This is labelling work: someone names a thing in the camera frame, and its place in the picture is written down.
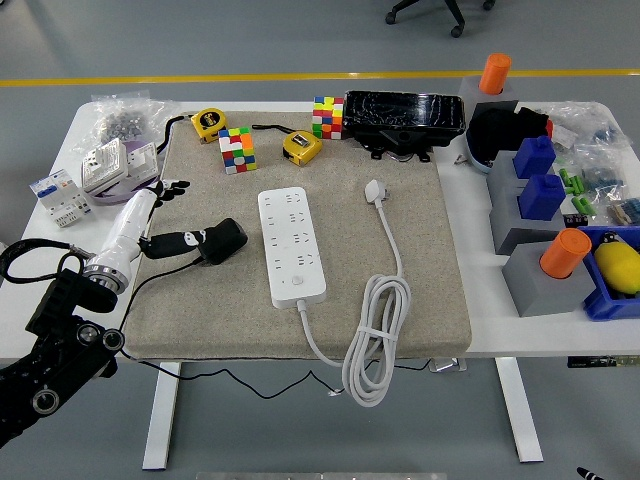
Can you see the robot right hand black fingers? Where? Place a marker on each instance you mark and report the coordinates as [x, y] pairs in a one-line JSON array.
[[590, 474]]

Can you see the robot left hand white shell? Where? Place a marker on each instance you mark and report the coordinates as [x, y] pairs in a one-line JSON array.
[[127, 220]]

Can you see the black power adapter plug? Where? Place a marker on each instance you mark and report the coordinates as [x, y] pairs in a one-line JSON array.
[[225, 240]]

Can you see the white power strip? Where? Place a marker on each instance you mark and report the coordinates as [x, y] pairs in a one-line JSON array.
[[292, 250]]

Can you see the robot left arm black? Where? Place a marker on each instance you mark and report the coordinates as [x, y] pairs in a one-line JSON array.
[[65, 300]]

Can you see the purple tape roll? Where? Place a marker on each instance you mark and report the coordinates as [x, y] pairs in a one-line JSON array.
[[120, 196]]

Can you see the white socket box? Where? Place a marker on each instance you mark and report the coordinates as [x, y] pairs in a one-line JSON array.
[[102, 167]]

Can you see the white circuit breaker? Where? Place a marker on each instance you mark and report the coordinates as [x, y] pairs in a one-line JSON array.
[[57, 192]]

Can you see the white table leg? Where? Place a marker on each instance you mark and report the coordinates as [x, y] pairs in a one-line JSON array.
[[520, 410], [161, 415]]

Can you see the plastic bag of screws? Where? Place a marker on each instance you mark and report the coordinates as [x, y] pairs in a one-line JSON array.
[[122, 122]]

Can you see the black box under table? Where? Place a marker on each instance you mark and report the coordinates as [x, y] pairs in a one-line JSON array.
[[600, 361]]

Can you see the grey-brown mat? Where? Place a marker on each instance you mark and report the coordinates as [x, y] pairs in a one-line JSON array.
[[200, 310]]

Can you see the yellow tape measure round label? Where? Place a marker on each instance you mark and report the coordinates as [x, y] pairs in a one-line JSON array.
[[209, 125]]

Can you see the colourful puzzle cube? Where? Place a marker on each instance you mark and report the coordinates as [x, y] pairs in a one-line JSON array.
[[237, 150], [328, 117]]

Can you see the blue storage bin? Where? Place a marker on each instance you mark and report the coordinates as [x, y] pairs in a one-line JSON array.
[[607, 305]]

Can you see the grey block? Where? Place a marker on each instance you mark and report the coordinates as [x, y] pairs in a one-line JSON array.
[[500, 175], [545, 295], [505, 220], [471, 90]]

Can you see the yellow lemon toy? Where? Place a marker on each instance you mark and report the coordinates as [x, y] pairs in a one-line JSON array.
[[620, 267]]

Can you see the orange cylinder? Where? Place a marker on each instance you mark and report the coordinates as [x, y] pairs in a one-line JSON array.
[[495, 72], [565, 252]]

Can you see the black white penguin toy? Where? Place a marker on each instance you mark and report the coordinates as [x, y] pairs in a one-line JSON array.
[[610, 238]]

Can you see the small black circuit strip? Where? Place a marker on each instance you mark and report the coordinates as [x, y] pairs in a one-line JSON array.
[[576, 220]]

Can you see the plastic bag of blue parts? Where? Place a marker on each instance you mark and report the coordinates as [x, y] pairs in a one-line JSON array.
[[602, 172], [625, 212]]

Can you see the green cylinder piece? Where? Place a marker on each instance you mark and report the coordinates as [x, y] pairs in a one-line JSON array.
[[590, 207], [564, 177], [580, 204], [576, 185]]

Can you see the blue block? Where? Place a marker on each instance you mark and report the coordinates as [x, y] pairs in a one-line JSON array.
[[542, 197], [535, 157]]

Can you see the black plastic tray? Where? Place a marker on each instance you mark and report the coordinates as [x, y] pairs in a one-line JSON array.
[[400, 112]]

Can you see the small metal piece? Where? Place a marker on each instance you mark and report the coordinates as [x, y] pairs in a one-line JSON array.
[[460, 160]]

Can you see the white blue bowl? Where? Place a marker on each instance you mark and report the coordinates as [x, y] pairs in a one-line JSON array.
[[475, 156]]

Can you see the clear plastic bag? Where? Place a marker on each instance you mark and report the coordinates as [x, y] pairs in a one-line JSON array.
[[575, 125]]

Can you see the black cloth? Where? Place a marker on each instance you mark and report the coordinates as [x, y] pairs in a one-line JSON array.
[[495, 132]]

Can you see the black office chair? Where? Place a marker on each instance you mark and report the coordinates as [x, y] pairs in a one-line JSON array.
[[456, 31]]

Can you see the white wall socket panel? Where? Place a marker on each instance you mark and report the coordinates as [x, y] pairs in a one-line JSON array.
[[142, 160]]

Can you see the metal bracket under table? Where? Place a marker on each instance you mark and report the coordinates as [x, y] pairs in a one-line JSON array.
[[447, 365]]

